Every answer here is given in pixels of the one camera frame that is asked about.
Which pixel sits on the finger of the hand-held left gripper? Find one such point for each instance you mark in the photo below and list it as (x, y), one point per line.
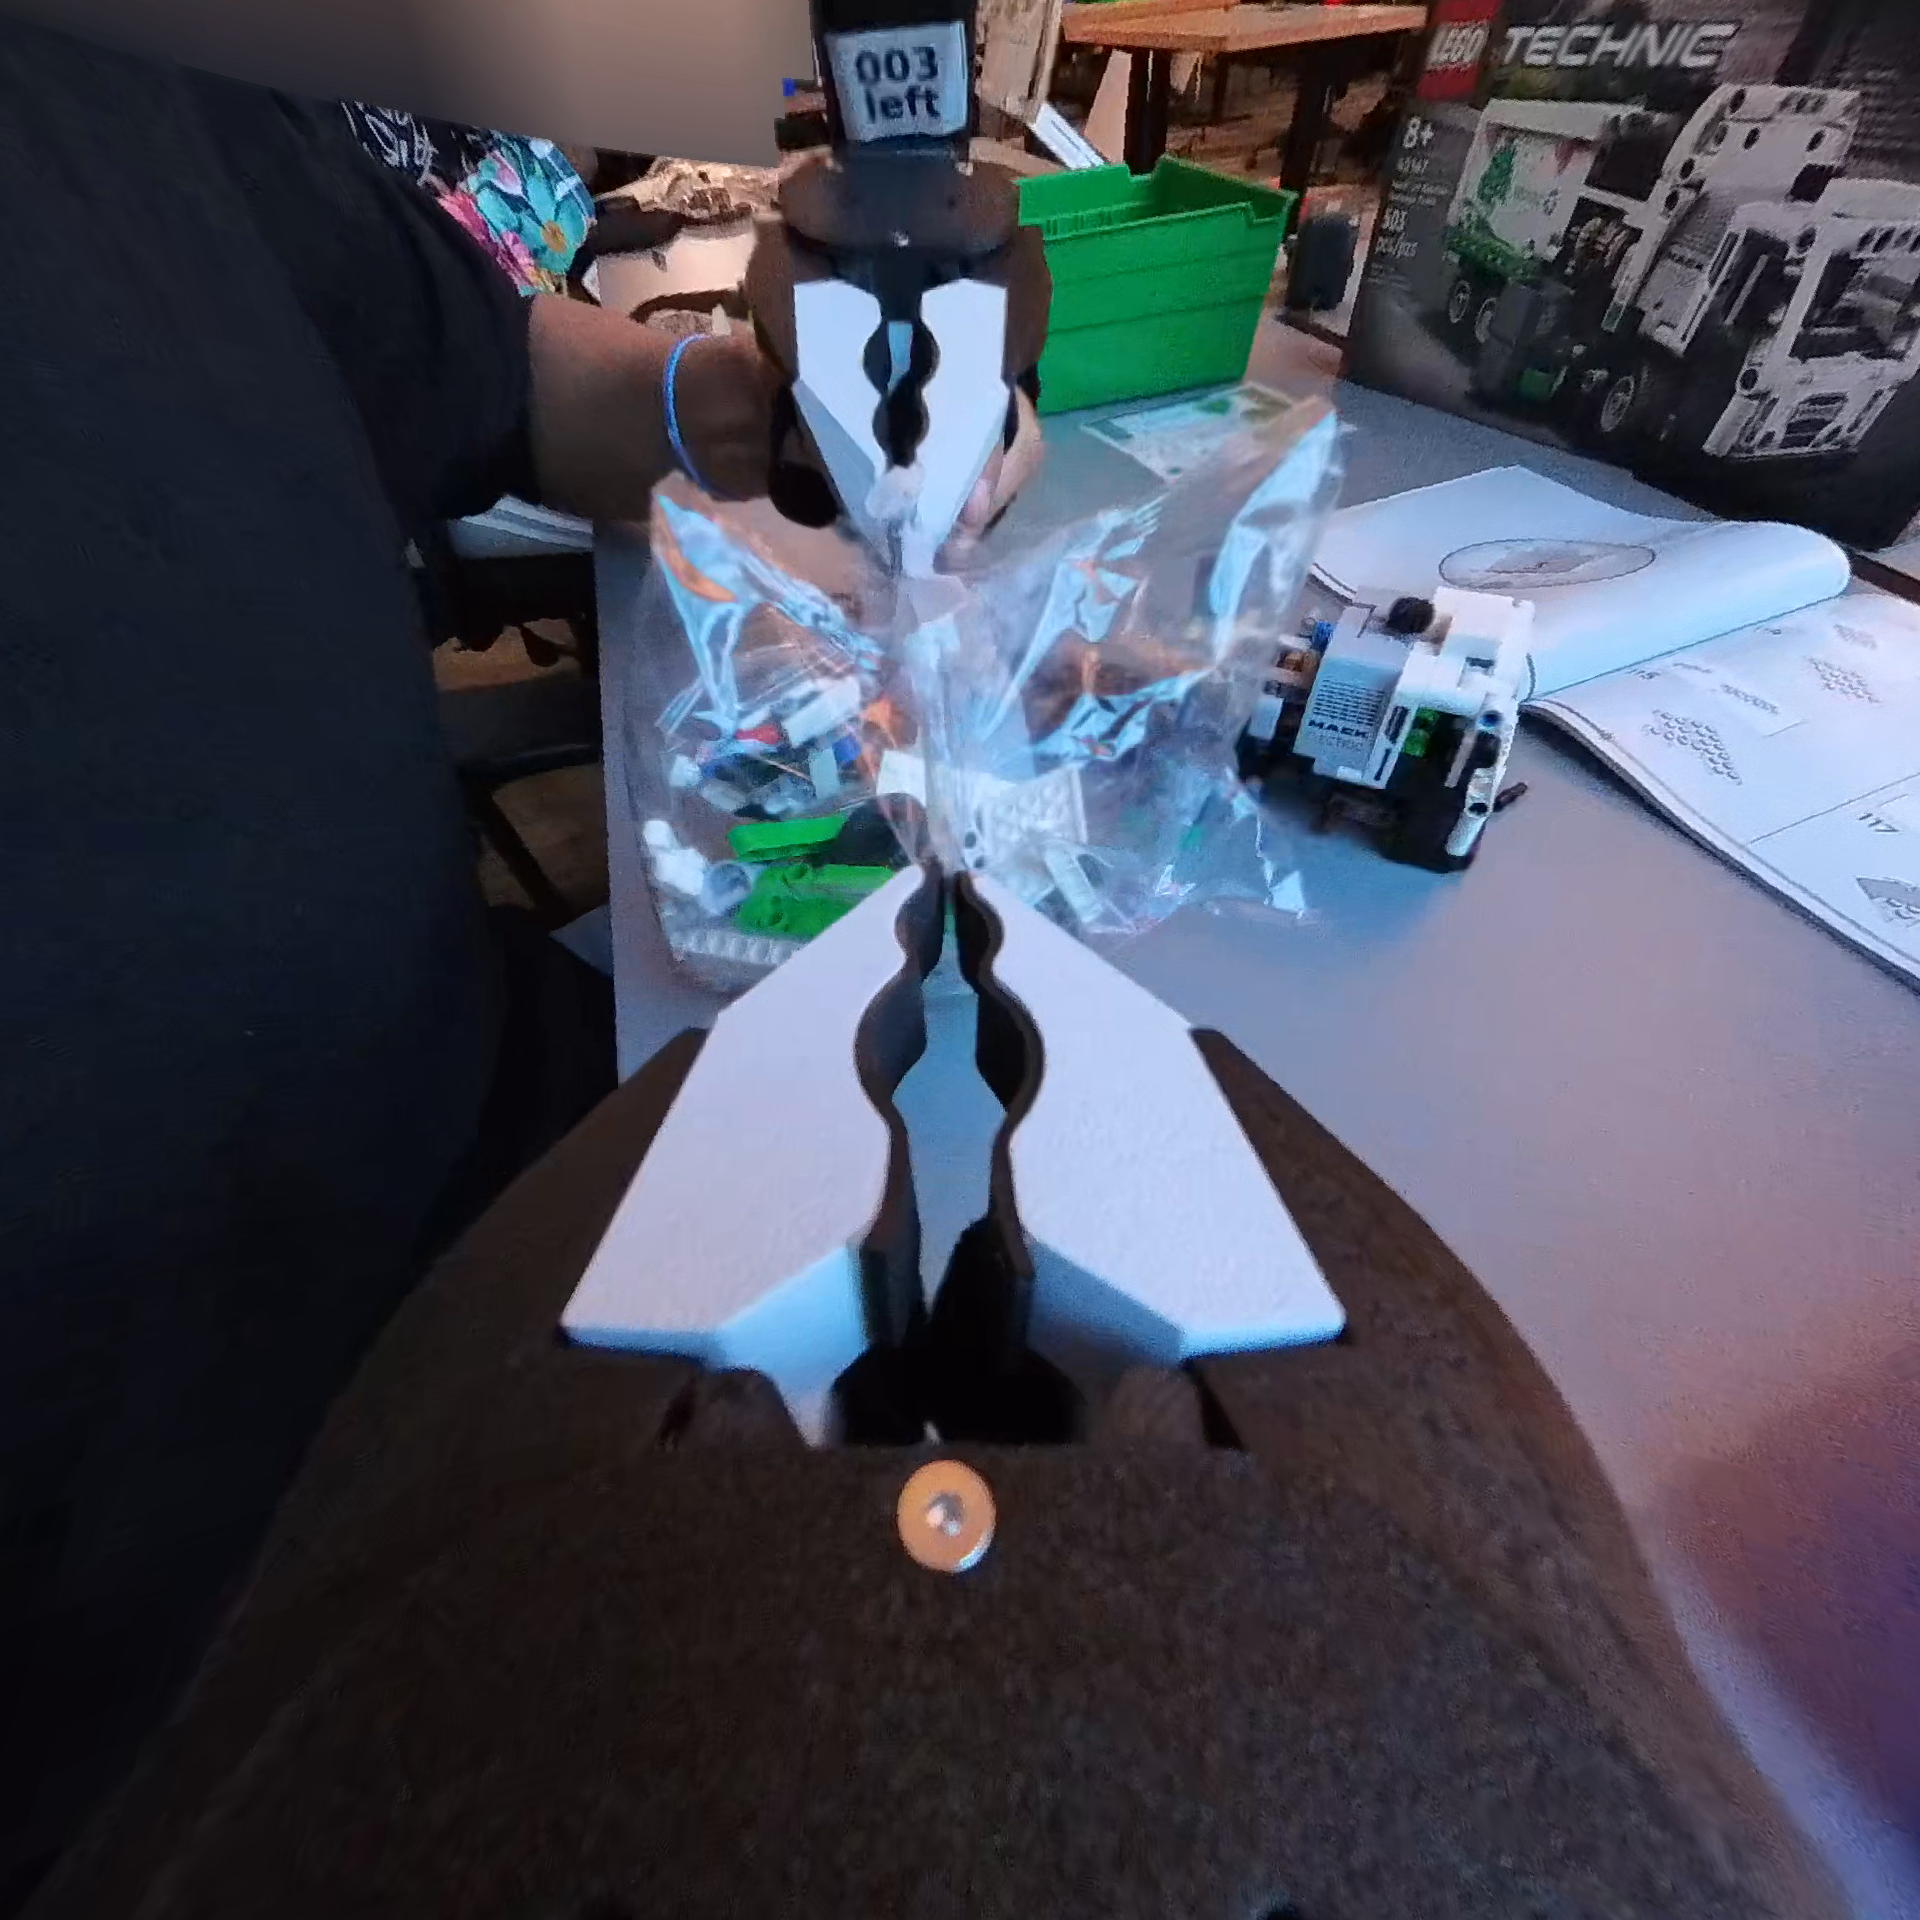
(967, 389)
(832, 375)

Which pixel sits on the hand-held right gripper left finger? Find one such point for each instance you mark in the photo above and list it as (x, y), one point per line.
(751, 1172)

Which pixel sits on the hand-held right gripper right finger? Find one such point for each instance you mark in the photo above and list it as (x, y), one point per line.
(1154, 1186)

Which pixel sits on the green plastic bin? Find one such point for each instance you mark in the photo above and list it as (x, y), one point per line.
(1154, 277)

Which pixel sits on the clear plastic parts bag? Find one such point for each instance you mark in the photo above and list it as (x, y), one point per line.
(974, 722)

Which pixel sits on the lego truck model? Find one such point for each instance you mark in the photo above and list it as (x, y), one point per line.
(1411, 722)

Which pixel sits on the lego instruction booklet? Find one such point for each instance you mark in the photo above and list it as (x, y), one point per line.
(1723, 646)

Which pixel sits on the person's left forearm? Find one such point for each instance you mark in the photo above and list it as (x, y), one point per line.
(599, 399)

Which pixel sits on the black lego truck box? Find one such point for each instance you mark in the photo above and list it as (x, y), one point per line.
(1650, 254)

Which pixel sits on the person's left hand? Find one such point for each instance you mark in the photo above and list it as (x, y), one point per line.
(734, 421)

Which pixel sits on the blue wristband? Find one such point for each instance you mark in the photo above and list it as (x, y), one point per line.
(678, 406)

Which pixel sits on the green printed sticker sheet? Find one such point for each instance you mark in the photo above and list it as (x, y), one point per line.
(1185, 428)

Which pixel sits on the black power adapter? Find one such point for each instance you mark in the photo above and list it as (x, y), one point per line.
(1324, 260)

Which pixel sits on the floral printed bag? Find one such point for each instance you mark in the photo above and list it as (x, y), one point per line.
(495, 196)

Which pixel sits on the black chair frame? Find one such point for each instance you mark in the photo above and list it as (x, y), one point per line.
(511, 722)

